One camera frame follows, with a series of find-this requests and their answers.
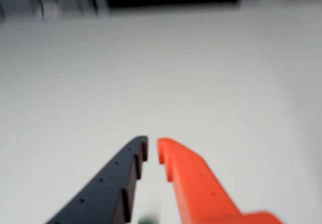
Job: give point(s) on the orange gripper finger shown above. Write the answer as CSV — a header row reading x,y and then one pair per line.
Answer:
x,y
198,188

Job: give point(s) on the green marker with black label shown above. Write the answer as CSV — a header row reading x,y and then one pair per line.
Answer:
x,y
148,220

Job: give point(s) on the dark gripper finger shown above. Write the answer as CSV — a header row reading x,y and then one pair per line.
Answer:
x,y
105,191

